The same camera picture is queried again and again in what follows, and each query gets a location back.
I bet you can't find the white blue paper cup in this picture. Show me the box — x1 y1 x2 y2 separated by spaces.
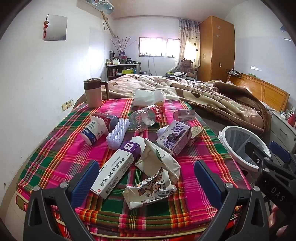
80 116 109 146

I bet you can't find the brown teddy bear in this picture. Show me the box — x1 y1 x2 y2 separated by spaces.
177 59 196 78

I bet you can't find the white tissue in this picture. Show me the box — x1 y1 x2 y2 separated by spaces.
156 126 170 137

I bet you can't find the wooden bed headboard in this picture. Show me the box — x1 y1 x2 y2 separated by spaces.
228 73 290 112

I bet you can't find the printed paper wrapper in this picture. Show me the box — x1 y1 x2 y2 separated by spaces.
123 168 177 210

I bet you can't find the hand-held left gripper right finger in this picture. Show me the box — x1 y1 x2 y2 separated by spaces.
194 160 270 241

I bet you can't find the white purple medicine box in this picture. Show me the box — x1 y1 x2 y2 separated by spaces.
90 141 141 200

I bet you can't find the headboard power strip shelf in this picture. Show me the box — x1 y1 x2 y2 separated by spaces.
226 68 243 78

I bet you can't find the small brown patterned box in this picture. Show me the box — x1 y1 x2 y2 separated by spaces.
187 126 204 146

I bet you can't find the covered wall air conditioner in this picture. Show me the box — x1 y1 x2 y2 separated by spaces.
85 0 114 14

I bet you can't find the white tissue pack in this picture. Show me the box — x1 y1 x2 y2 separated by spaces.
133 89 166 107

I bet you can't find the grey wall panel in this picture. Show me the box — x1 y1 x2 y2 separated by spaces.
44 14 68 42

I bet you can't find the dark cluttered shelf unit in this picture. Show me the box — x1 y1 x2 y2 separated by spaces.
106 62 141 81

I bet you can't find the person's right hand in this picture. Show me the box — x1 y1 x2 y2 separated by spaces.
268 205 287 232

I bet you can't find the barred window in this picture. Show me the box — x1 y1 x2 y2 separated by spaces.
139 37 180 57

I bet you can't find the purple drink carton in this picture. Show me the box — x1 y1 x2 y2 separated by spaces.
156 120 192 156

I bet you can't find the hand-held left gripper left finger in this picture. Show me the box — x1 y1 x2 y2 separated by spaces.
23 160 100 241

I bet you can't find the cream paper bag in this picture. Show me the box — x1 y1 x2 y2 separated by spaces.
131 136 181 184

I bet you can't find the pink mug brown lid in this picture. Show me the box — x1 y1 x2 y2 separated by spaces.
83 78 109 109

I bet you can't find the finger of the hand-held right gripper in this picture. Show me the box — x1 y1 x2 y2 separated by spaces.
245 141 273 171
269 142 296 173

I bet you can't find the vase of bare branches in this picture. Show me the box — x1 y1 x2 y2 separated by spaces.
110 36 137 58

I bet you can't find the brown cream blanket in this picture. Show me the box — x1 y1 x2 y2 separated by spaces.
107 74 272 137

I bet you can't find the dark red drink can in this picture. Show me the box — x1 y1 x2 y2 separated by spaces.
90 112 120 131

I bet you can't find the grey drawer nightstand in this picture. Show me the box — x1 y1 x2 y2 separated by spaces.
269 111 296 149

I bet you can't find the clear plastic bottle red label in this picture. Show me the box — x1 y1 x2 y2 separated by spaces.
128 105 166 132

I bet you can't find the pink green plaid cloth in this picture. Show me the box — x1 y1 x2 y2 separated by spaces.
16 98 252 241

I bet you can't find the red hanging ornament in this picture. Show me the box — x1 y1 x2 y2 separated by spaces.
43 14 50 39

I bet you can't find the white round waste bin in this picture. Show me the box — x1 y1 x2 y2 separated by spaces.
218 126 271 172

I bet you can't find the mauve bed sheet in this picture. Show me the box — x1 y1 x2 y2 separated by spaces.
196 109 264 137

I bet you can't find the wooden wardrobe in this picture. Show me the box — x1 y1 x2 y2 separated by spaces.
199 16 235 82

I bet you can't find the air conditioner pipe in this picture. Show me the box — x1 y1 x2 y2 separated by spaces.
100 10 118 39

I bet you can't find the patterned curtain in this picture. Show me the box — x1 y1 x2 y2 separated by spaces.
178 18 200 67

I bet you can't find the small clear white box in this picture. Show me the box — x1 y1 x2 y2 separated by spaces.
173 108 196 127

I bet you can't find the wall socket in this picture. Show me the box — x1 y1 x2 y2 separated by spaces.
61 98 74 111

